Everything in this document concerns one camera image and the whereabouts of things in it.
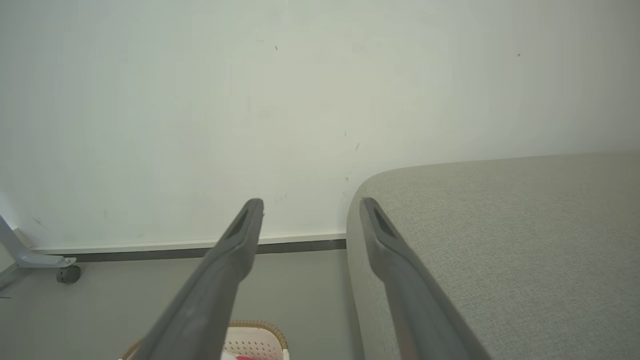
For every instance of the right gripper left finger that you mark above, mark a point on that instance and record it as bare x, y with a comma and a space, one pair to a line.
210, 295

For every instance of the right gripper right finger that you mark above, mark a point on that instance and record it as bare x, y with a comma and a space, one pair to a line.
415, 305

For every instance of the red jersey shirt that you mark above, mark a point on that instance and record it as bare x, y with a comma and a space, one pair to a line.
245, 358

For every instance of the white perforated laundry basket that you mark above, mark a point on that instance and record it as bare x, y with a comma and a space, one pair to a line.
256, 342

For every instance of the white and black baseboard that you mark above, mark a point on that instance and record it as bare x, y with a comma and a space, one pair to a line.
150, 248

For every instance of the grey fabric sofa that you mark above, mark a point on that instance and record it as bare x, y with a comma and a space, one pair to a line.
525, 250

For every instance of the black caster wheel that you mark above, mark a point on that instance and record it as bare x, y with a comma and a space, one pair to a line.
69, 274

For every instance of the grey metal stand leg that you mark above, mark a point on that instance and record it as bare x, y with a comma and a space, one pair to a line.
25, 256

